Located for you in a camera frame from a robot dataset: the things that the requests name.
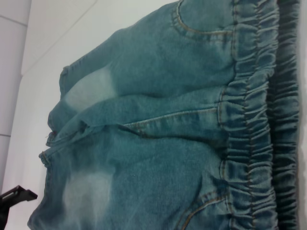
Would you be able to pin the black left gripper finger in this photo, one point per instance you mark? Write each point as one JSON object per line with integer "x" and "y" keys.
{"x": 21, "y": 195}

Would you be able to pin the blue denim shorts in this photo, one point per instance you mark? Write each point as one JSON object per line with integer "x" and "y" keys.
{"x": 168, "y": 124}

